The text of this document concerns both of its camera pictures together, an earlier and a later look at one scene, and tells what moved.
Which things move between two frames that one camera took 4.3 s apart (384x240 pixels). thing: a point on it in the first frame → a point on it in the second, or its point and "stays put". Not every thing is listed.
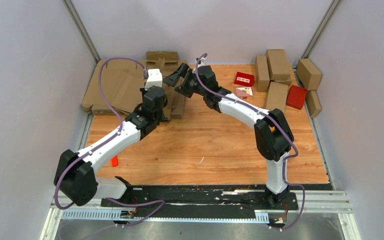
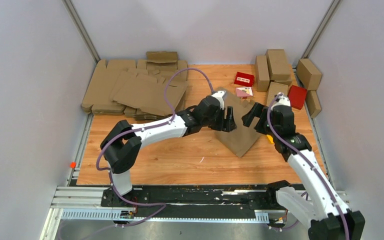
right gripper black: [182, 71] → [257, 110]
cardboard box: [313, 104] stays put
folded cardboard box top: [279, 68] stays put
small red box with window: [244, 79] stays put
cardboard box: [122, 80] → [244, 138]
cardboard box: [308, 73] stays put
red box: [296, 97] stays put
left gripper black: [143, 90] → [228, 124]
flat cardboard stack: [115, 88] stays put
